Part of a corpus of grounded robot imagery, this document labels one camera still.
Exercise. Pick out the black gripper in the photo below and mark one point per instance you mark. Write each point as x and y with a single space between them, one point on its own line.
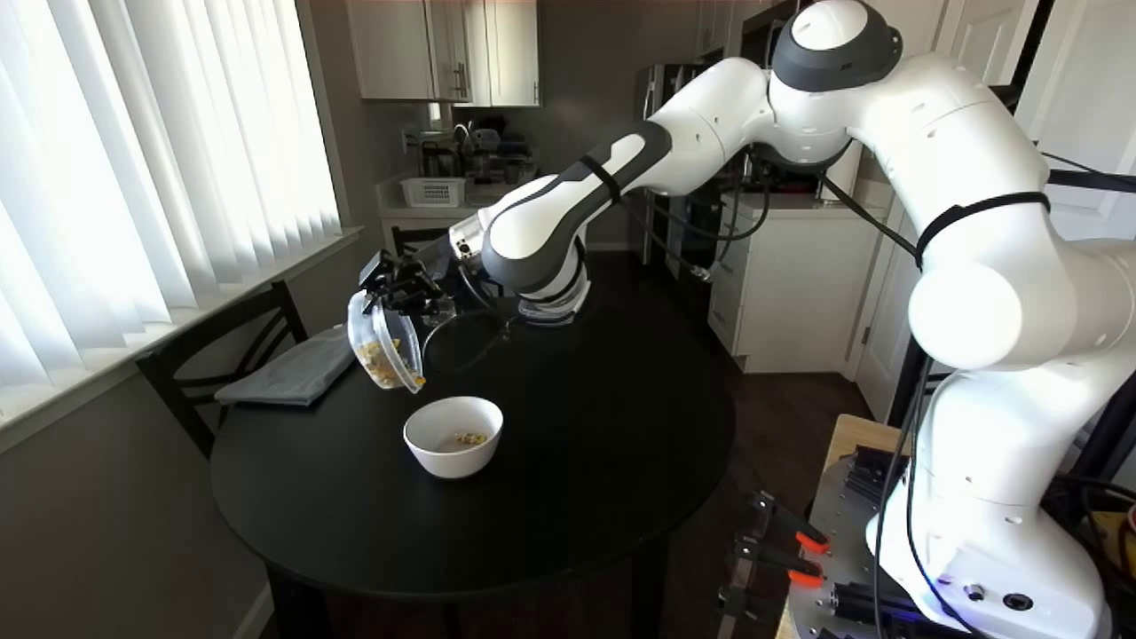
416 283

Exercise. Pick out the yellow candies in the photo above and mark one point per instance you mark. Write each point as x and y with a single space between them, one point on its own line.
382 365

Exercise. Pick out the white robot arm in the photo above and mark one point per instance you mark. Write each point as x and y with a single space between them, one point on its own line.
1032 326

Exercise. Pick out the white ceramic bowl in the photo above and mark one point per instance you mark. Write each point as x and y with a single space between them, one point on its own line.
451 436

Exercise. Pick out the white dish tub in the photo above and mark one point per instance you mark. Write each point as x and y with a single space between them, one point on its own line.
433 194

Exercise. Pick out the folded grey cloth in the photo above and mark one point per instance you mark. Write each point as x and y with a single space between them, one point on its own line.
295 378

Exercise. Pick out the white upper cabinets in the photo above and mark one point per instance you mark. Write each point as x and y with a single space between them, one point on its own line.
447 49

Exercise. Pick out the black chair by window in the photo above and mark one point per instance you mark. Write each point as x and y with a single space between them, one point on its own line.
214 354

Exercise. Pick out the round black table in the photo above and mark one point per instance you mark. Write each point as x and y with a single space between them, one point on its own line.
614 431

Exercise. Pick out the white vertical blinds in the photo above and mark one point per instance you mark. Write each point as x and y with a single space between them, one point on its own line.
150 154

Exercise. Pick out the white kitchen cabinet island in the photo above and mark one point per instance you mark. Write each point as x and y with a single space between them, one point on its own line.
788 289

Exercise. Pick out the orange handled clamp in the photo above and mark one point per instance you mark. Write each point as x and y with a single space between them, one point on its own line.
774 536

